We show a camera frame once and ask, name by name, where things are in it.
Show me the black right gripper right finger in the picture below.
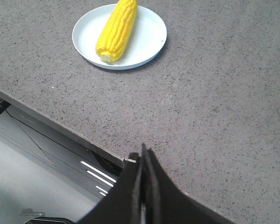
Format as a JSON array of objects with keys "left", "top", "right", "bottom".
[{"left": 141, "top": 143, "right": 234, "bottom": 224}]

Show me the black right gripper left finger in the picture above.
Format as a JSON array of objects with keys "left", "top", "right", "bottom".
[{"left": 78, "top": 153, "right": 142, "bottom": 224}]

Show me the light blue round plate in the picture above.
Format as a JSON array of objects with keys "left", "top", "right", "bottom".
[{"left": 72, "top": 4, "right": 167, "bottom": 70}]

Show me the yellow corn cob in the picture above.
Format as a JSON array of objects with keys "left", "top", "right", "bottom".
[{"left": 95, "top": 0, "right": 138, "bottom": 63}]

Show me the black device under table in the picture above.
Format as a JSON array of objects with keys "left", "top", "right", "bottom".
[{"left": 24, "top": 217, "right": 75, "bottom": 224}]

